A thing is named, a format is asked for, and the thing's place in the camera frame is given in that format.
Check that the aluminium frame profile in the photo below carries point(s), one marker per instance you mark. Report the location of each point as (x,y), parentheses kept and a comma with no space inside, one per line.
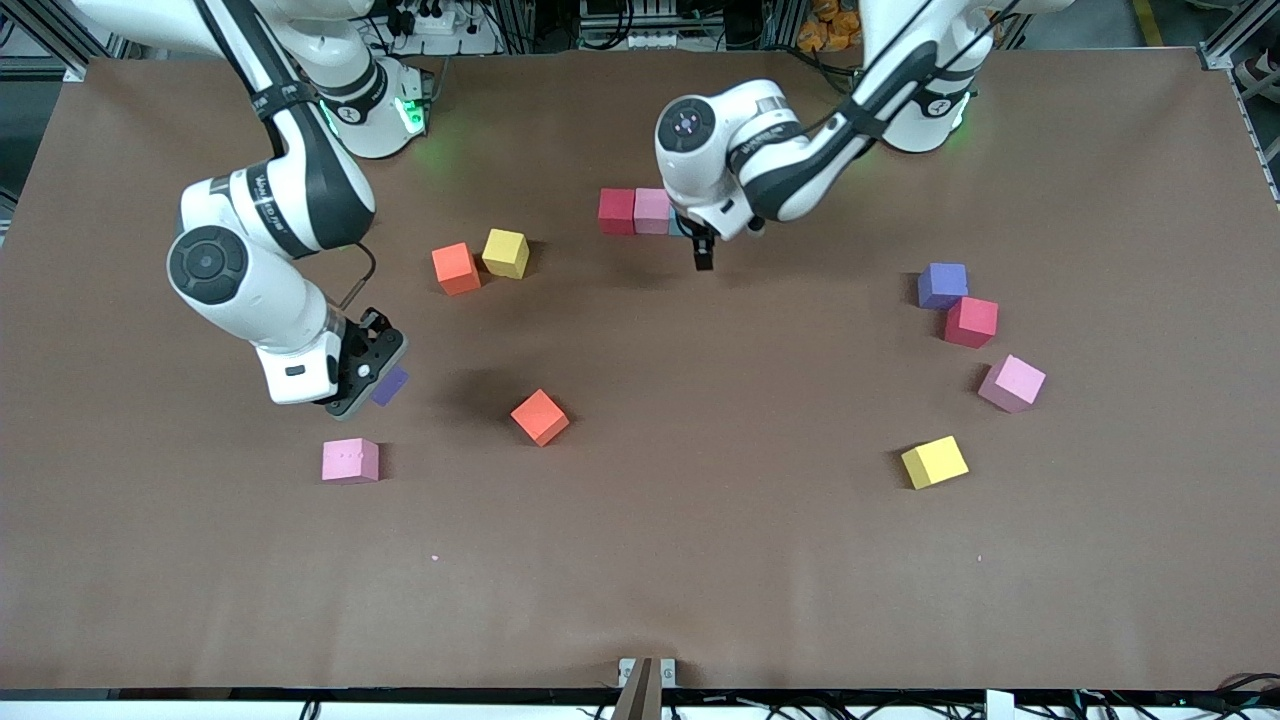
(40,40)
(1240,28)

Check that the yellow foam cube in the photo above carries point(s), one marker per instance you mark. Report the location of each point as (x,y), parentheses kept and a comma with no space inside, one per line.
(506,253)
(934,462)

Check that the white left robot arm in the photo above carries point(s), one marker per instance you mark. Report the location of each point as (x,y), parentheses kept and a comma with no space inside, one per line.
(720,190)

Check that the pink foam cube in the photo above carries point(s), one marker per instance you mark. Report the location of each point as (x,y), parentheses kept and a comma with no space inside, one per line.
(652,211)
(1012,383)
(350,461)

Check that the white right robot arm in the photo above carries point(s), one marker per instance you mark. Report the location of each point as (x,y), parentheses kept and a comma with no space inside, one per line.
(240,290)

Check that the red foam cube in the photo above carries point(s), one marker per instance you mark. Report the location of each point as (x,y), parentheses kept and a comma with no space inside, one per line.
(971,322)
(617,211)

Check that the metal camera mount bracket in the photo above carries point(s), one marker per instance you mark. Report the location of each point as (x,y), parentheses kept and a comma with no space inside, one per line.
(647,675)

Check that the white power strip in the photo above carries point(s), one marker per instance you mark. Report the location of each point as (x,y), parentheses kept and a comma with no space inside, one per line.
(430,20)

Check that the grey electronics box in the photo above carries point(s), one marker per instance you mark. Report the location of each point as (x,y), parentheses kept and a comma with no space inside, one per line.
(630,30)

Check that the purple foam cube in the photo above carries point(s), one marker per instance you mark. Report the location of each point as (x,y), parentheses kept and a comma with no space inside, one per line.
(943,286)
(393,385)

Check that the brown paper table cover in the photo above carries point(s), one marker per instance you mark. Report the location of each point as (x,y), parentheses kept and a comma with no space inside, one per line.
(640,550)

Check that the blue foam cube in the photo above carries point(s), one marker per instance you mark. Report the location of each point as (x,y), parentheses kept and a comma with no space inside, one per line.
(677,226)

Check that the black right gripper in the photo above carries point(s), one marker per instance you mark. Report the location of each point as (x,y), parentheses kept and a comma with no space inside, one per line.
(373,326)

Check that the orange foam cube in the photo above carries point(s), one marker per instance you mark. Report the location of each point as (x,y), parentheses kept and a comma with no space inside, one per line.
(540,417)
(456,268)

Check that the orange mesh bag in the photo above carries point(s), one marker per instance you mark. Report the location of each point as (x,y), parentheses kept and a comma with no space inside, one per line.
(830,28)

